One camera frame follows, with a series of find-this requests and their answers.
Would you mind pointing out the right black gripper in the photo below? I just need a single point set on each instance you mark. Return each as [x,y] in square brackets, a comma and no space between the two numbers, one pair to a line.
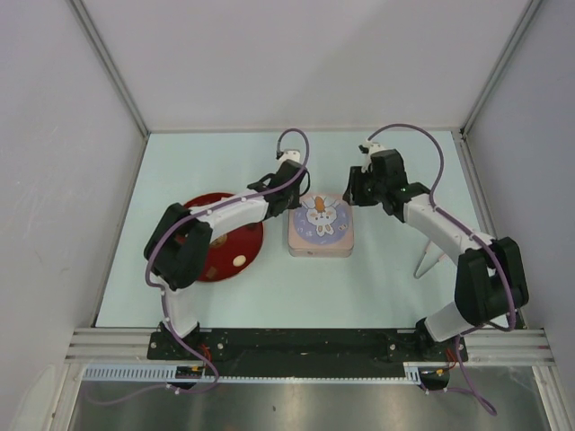
[353,193]

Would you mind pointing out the brown layered chocolate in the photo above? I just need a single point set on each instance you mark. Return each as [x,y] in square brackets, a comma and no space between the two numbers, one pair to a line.
[211,273]

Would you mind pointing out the red round plate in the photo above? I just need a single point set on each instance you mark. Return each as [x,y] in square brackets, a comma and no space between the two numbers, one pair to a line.
[229,251]

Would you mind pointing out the metal tin box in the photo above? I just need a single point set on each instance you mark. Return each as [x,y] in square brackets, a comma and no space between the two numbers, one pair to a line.
[336,250]

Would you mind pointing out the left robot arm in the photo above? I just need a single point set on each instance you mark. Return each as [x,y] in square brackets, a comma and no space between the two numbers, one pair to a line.
[177,251]

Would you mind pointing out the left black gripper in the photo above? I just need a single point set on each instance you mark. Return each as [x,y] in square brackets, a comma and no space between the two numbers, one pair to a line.
[293,205]

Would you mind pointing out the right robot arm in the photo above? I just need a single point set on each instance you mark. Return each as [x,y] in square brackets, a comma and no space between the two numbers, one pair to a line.
[490,277]

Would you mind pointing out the white oval chocolate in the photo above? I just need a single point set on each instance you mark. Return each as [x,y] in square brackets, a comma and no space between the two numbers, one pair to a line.
[239,260]

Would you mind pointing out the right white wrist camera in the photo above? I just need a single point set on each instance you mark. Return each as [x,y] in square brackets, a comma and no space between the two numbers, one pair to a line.
[369,148]

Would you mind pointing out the metal tin lid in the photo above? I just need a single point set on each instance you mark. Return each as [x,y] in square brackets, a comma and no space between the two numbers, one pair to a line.
[321,219]

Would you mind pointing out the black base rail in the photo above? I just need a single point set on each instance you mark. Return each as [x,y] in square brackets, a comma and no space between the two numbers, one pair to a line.
[318,353]

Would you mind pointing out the pink cat paw tongs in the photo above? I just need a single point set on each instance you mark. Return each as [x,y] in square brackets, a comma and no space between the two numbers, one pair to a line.
[429,258]

